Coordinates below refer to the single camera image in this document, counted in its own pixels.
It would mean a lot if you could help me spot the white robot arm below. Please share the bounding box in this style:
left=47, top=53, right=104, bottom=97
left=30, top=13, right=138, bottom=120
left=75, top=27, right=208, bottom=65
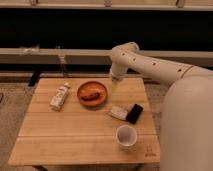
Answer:
left=110, top=42, right=213, bottom=171

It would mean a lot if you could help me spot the brown sausage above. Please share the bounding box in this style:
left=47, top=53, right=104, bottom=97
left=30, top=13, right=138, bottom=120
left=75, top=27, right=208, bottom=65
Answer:
left=81, top=92, right=100, bottom=101

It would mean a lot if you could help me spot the orange plate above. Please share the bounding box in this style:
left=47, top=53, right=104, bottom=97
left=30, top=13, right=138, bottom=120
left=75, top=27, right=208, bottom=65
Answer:
left=77, top=81, right=108, bottom=107

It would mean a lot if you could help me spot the black smartphone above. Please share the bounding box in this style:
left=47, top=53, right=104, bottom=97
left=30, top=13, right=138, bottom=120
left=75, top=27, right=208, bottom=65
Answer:
left=126, top=104, right=143, bottom=124

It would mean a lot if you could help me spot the white tube bottle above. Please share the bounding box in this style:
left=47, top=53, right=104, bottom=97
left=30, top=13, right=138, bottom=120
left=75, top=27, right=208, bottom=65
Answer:
left=50, top=82, right=70, bottom=111

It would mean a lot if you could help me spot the wooden table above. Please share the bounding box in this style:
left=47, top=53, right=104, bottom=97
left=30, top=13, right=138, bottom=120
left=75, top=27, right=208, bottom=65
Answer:
left=8, top=78, right=160, bottom=166

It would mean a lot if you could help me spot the black table leg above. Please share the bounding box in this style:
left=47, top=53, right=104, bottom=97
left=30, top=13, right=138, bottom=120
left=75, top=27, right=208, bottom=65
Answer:
left=28, top=70, right=41, bottom=87

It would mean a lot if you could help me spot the grey wall rail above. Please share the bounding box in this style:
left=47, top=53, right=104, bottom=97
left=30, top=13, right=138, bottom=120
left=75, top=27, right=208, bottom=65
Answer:
left=0, top=48, right=213, bottom=67

